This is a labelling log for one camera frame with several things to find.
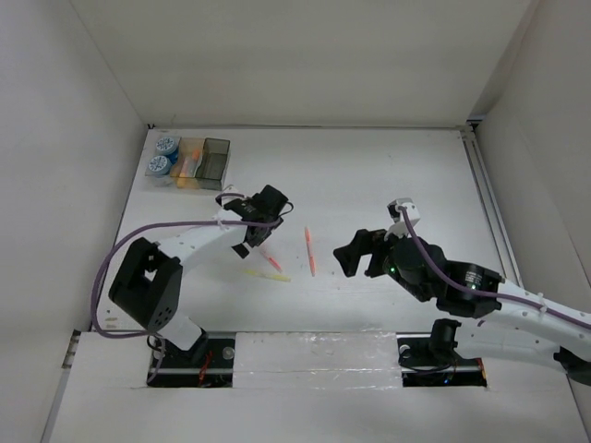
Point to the clear plastic bin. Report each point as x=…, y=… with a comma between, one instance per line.
x=163, y=181

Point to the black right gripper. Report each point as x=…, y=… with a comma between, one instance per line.
x=364, y=242

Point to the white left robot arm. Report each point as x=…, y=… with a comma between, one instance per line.
x=147, y=285

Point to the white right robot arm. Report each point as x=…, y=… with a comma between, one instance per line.
x=487, y=316

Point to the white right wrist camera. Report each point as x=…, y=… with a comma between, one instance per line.
x=404, y=215

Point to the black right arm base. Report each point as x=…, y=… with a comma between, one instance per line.
x=430, y=360

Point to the yellow thin pen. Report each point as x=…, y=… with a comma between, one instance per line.
x=267, y=276

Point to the grey translucent bin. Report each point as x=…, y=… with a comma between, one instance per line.
x=214, y=164

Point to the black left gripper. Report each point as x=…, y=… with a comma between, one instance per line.
x=271, y=229

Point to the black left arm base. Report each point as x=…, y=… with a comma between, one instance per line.
x=213, y=368

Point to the aluminium side rail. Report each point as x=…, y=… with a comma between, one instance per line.
x=489, y=203

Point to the pink thin pen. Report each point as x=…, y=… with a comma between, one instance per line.
x=270, y=259

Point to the green-capped highlighter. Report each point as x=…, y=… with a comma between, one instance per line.
x=197, y=164

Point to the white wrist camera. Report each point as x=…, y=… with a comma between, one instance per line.
x=228, y=191
x=404, y=215

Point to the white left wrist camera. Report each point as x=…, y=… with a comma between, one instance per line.
x=228, y=191

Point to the orange thin pen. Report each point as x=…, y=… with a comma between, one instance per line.
x=311, y=258

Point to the pink yellow-capped highlighter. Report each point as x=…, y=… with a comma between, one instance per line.
x=186, y=170

